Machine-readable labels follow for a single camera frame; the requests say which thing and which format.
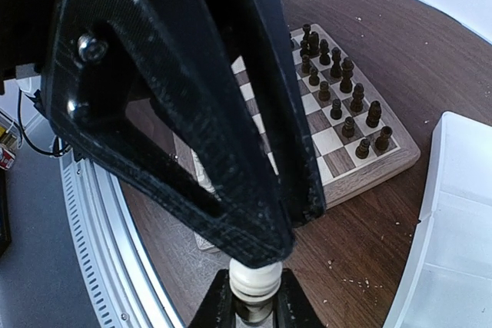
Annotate background clutter shelf items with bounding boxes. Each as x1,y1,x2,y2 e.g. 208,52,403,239
1,111,22,255

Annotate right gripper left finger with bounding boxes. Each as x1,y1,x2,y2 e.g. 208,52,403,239
188,269,236,328

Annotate wooden chess board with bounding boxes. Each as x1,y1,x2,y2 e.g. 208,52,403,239
168,22,421,254

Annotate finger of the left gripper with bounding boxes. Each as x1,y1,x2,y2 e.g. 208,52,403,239
199,0,328,229
42,0,294,268

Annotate dark rook far left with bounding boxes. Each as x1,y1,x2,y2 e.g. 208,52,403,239
301,23,311,48

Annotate dark pawn four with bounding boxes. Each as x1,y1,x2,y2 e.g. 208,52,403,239
318,81,331,101

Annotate dark pawn six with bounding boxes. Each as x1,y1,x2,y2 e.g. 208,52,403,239
342,117,355,138

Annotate dark pawn seven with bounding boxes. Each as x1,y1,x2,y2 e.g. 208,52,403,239
355,138,371,159

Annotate dark king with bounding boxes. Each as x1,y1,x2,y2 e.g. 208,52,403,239
340,57,354,94

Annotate dark pawn five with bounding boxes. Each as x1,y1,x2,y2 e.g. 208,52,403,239
330,98,343,120

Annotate dark knight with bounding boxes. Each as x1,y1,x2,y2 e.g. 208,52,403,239
366,101,382,128
307,31,320,58

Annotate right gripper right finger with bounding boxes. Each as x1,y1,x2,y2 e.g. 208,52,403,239
274,268,324,328

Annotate dark knight left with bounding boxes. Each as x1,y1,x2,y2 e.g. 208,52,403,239
307,31,320,58

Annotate dark rook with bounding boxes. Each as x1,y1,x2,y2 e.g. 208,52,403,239
301,23,311,48
375,126,393,151

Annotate dark bishop right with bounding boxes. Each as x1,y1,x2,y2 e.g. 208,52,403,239
350,83,364,113

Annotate dark pawn three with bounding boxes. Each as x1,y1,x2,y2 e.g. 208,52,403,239
308,67,320,86

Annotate dark rook right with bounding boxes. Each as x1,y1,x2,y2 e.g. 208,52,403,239
375,126,393,151

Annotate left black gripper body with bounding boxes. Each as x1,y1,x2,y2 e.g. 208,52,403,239
1,0,56,81

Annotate dark bishop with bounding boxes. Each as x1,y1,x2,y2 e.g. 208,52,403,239
319,38,331,66
350,83,364,113

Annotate front aluminium rail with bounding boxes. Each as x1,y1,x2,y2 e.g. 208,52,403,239
59,153,184,327

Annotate dark knight right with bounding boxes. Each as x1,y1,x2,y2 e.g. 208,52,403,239
366,101,382,128

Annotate dark bishop left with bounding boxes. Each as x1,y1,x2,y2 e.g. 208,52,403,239
319,38,331,66

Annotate dark pawn two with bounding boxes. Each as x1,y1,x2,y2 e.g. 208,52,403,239
301,55,311,75

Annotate white plastic tray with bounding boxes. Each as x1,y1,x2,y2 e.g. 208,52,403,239
384,111,491,327

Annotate dark queen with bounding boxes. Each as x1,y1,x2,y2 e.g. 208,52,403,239
330,47,342,79

